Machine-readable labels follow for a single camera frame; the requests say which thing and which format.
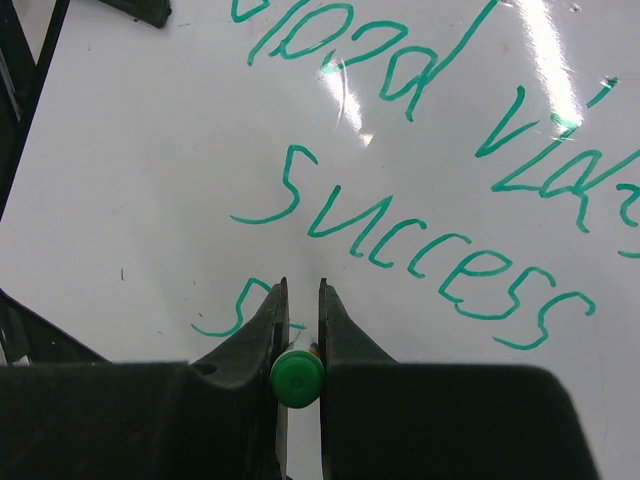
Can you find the green capped whiteboard marker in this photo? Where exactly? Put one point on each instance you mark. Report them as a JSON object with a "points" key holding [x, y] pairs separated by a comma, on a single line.
{"points": [[297, 375]]}

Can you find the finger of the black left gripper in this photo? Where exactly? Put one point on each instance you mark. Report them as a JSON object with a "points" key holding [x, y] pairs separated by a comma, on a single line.
{"points": [[153, 12]]}

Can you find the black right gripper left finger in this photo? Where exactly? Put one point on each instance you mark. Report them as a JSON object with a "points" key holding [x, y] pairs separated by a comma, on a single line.
{"points": [[68, 413]]}

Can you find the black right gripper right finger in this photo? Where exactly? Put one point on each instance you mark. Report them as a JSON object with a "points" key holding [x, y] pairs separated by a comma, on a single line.
{"points": [[383, 419]]}

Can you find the white whiteboard black frame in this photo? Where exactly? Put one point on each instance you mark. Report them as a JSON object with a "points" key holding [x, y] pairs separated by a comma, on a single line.
{"points": [[464, 173]]}

